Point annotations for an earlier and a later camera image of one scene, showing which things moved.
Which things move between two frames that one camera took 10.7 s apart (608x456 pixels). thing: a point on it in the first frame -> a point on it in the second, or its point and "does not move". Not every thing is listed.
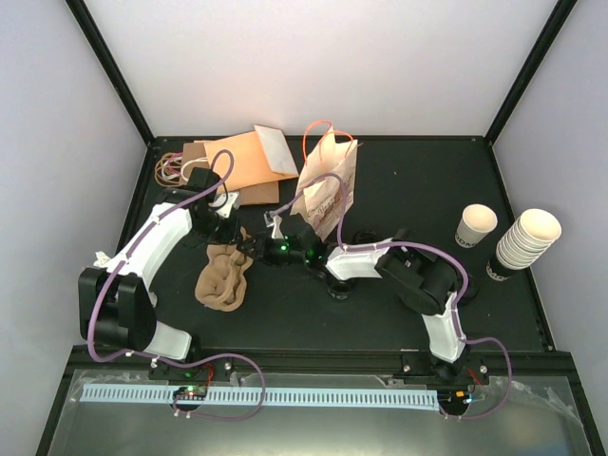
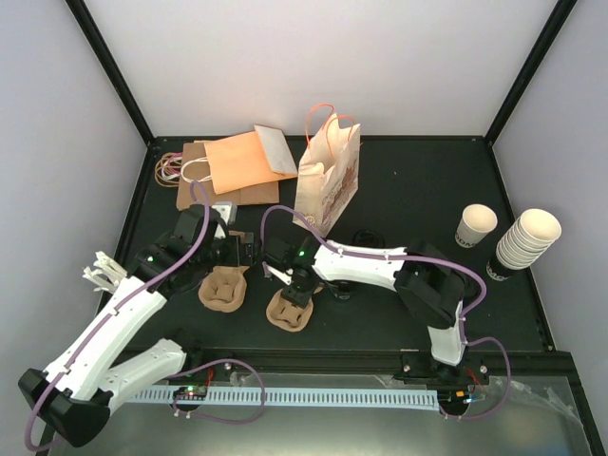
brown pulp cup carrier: (221, 283) does not move
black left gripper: (228, 237) -> (235, 256)
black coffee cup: (340, 289) does not move
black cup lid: (365, 237) does not move
